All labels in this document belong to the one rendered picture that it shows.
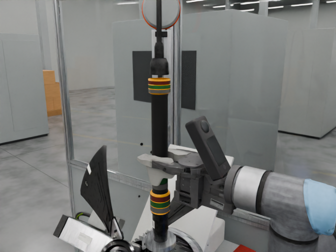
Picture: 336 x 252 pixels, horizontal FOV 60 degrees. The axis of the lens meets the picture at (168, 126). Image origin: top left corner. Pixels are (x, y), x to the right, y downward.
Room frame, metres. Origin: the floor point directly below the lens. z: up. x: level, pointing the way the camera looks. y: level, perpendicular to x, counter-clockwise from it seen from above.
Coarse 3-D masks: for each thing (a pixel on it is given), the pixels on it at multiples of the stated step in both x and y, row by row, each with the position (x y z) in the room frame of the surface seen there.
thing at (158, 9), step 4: (156, 0) 0.57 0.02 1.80; (160, 0) 0.57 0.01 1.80; (156, 4) 0.57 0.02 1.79; (160, 4) 0.57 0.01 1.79; (156, 8) 0.57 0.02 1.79; (160, 8) 0.57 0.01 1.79; (156, 12) 0.57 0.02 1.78; (160, 12) 0.57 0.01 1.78; (156, 16) 0.57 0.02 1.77; (160, 16) 0.57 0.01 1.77; (156, 20) 0.57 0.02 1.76; (160, 20) 0.57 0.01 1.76; (156, 24) 0.57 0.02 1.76; (160, 24) 0.57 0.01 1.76; (156, 28) 0.57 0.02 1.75; (160, 28) 0.57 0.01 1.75; (156, 32) 0.57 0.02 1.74; (160, 32) 0.57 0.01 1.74; (156, 36) 0.57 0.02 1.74; (160, 36) 0.57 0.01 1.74; (156, 40) 0.57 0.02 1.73; (160, 40) 0.57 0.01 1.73; (160, 76) 0.65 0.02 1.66
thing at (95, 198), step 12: (96, 156) 0.85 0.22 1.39; (96, 168) 0.83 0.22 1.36; (84, 180) 0.88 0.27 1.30; (96, 180) 0.81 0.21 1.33; (84, 192) 0.88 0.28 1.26; (96, 192) 0.80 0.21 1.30; (108, 192) 0.74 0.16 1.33; (96, 204) 0.81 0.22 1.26; (108, 204) 0.72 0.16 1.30; (108, 216) 0.71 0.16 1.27; (108, 228) 0.73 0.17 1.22
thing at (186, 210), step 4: (172, 200) 0.73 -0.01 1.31; (180, 200) 0.67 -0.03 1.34; (184, 200) 0.66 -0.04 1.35; (172, 204) 0.70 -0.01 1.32; (176, 204) 0.67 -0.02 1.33; (180, 204) 0.66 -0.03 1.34; (172, 208) 0.67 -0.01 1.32; (176, 208) 0.65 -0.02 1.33; (180, 208) 0.64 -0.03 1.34; (184, 208) 0.63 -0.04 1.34; (188, 208) 0.62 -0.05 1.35; (192, 208) 0.61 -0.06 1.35; (172, 212) 0.65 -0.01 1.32; (176, 212) 0.64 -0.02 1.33; (180, 212) 0.63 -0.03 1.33; (184, 212) 0.62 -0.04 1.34; (168, 216) 0.65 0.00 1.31; (172, 216) 0.63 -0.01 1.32; (176, 216) 0.62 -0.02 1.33; (180, 216) 0.61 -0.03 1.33; (168, 220) 0.63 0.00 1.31; (172, 220) 0.62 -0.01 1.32; (168, 224) 0.62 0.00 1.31
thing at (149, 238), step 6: (150, 234) 0.58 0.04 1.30; (168, 234) 0.58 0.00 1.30; (150, 240) 0.56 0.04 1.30; (168, 240) 0.56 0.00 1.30; (174, 240) 0.56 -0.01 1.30; (150, 246) 0.54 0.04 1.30; (156, 246) 0.54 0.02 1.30; (162, 246) 0.54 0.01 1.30; (168, 246) 0.54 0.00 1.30; (174, 246) 0.56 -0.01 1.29
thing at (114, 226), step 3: (114, 219) 0.69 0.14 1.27; (114, 222) 0.69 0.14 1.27; (114, 225) 0.69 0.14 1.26; (111, 228) 0.72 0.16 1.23; (114, 228) 0.70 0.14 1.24; (117, 228) 0.67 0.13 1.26; (111, 231) 0.73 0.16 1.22; (117, 231) 0.67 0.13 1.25; (111, 234) 0.73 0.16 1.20; (117, 234) 0.68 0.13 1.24; (120, 234) 0.66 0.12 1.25; (117, 237) 0.68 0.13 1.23; (120, 237) 0.66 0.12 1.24
